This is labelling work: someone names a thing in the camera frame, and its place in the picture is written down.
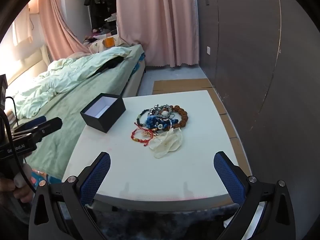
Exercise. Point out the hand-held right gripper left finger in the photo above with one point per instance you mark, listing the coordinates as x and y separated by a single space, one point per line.
96 177

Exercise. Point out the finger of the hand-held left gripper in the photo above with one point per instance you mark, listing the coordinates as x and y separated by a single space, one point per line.
31 123
50 126

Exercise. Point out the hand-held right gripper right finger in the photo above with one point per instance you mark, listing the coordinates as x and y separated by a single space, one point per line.
228 177

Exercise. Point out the black jewelry box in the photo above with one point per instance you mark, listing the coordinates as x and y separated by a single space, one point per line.
100 123

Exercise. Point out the white organza pouch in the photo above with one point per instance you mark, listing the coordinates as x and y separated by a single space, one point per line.
165 143

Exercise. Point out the person's left hand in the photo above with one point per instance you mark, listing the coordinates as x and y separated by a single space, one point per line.
21 192

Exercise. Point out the bed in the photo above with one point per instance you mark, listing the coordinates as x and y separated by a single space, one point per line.
75 100

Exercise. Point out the light green duvet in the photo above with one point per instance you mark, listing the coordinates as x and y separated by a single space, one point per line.
62 80

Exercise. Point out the black garment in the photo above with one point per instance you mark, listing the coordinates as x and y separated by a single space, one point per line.
110 63

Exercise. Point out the floral pillow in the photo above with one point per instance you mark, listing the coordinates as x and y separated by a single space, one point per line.
97 46

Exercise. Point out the draped pink curtain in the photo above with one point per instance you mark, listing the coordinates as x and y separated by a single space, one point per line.
60 30

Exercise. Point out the white square table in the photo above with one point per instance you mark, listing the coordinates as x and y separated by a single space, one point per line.
180 86

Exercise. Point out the dark brown wardrobe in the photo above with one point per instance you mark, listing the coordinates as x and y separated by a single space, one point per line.
250 55

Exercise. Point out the hanging dark clothes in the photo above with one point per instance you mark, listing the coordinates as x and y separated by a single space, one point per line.
100 2

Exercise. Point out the wide pink curtain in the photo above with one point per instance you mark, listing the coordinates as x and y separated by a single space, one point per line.
160 22

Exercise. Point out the white wall socket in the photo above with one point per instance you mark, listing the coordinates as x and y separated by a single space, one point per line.
208 50

